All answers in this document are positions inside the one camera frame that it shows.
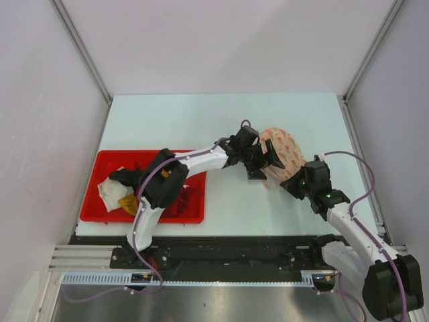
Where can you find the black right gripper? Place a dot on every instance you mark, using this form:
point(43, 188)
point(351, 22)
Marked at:
point(290, 184)

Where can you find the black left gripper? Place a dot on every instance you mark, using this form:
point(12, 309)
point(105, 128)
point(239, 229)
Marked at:
point(255, 170)

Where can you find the left aluminium frame post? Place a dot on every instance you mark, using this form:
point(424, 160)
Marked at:
point(75, 37)

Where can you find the dark red garment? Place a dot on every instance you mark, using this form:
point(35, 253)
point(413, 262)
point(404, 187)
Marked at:
point(173, 188)

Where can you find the red plastic bin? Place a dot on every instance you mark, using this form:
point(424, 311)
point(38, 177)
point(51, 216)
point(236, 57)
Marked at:
point(107, 161)

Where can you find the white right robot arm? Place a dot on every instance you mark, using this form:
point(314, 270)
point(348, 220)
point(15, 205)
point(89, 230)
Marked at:
point(390, 283)

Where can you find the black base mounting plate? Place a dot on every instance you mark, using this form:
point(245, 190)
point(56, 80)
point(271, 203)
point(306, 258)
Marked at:
point(295, 252)

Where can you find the black garment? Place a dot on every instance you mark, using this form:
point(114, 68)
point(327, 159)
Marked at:
point(126, 177)

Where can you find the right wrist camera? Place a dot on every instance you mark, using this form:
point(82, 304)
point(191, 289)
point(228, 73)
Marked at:
point(321, 157)

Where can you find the aluminium frame post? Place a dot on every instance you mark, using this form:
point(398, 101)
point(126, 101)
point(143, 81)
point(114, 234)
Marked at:
point(75, 37)
point(375, 46)

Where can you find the white garment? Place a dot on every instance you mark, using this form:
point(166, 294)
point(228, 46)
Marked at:
point(110, 191)

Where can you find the right aluminium frame post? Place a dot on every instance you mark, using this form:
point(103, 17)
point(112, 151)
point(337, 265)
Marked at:
point(375, 46)

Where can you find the white slotted cable duct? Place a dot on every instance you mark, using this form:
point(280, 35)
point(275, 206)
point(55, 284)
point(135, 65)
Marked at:
point(142, 279)

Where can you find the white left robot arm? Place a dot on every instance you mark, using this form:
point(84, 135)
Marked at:
point(198, 161)

